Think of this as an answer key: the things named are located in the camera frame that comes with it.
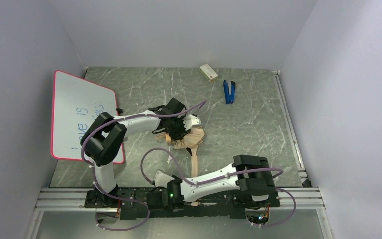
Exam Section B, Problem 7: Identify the beige folding umbrella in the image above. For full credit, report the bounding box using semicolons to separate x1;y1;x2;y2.
156;127;205;210

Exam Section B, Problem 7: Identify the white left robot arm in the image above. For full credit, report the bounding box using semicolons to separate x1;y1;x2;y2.
80;98;200;206

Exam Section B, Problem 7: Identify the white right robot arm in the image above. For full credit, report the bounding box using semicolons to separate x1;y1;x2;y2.
147;155;283;210

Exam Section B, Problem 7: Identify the small white red box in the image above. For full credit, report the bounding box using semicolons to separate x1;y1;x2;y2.
199;64;219;82

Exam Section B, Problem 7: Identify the blue stapler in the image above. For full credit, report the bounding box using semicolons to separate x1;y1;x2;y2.
223;80;236;104

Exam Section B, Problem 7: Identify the pink framed whiteboard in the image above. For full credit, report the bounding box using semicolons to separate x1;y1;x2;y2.
50;70;118;161

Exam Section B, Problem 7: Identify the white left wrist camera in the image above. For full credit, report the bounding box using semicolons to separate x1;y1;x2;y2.
183;114;201;130

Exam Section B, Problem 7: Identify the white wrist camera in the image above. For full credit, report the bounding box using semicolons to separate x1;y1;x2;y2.
183;114;201;130
153;170;174;189

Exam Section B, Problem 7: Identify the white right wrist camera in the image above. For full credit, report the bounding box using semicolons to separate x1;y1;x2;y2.
153;170;174;189

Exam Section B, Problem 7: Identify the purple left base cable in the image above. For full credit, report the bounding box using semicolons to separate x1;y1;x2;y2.
90;163;151;232

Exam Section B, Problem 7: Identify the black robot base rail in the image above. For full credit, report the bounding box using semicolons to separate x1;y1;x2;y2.
84;187;280;220

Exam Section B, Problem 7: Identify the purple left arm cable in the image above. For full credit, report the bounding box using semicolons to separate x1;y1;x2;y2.
79;100;207;166

